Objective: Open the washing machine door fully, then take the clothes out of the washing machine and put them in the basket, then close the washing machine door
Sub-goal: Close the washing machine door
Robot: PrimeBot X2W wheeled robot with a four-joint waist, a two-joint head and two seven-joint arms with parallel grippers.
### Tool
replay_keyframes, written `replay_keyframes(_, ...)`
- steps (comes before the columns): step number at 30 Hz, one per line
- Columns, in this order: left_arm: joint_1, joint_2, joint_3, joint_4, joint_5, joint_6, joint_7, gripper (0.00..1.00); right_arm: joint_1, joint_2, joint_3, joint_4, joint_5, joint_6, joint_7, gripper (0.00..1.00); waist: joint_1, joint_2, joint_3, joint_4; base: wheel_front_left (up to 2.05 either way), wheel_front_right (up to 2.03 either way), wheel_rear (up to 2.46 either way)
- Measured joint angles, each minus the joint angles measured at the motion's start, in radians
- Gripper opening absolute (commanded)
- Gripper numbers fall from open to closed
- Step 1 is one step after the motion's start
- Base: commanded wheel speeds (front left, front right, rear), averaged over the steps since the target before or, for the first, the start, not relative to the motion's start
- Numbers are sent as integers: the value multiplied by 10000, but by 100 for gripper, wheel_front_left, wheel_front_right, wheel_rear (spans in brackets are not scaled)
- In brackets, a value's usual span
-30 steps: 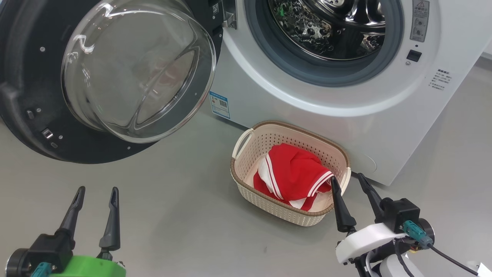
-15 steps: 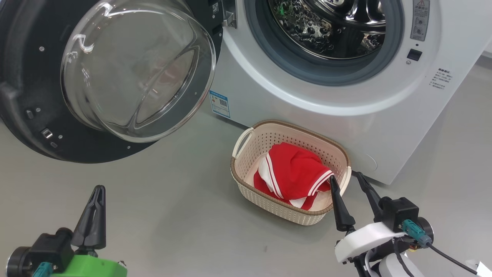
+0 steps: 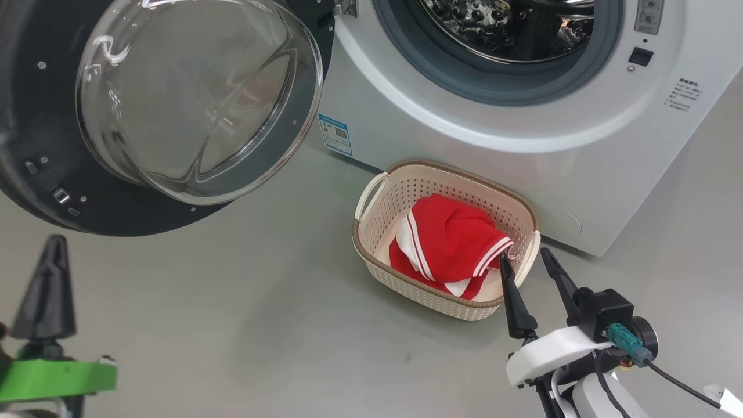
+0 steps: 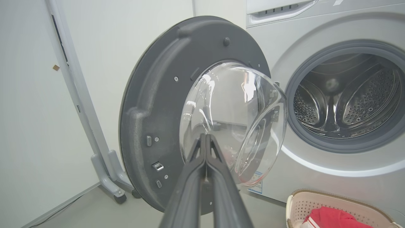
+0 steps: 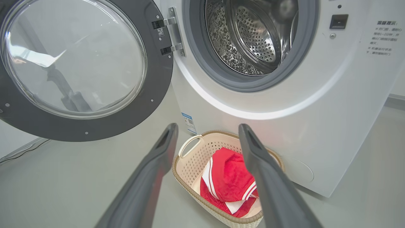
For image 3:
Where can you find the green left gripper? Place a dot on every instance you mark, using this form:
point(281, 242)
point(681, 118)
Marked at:
point(58, 377)

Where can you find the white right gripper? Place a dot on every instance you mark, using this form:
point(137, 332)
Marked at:
point(551, 351)

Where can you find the red white striped collar garment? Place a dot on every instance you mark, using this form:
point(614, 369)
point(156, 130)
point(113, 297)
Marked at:
point(458, 238)

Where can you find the red garment with white bands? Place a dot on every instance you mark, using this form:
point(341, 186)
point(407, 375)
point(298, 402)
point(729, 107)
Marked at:
point(399, 267)

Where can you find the black round glass washer door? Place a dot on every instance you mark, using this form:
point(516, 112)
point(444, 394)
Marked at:
point(35, 145)

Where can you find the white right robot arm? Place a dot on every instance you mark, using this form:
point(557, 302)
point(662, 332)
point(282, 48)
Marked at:
point(589, 403)

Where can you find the white front-load washing machine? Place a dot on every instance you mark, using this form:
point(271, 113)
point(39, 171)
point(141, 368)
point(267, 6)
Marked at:
point(580, 174)

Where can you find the cream perforated laundry basket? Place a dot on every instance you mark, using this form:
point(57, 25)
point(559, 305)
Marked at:
point(447, 180)

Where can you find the blue white energy label sticker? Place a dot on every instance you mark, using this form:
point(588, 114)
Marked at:
point(335, 133)

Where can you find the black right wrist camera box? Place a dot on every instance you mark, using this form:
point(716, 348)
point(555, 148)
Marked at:
point(603, 310)

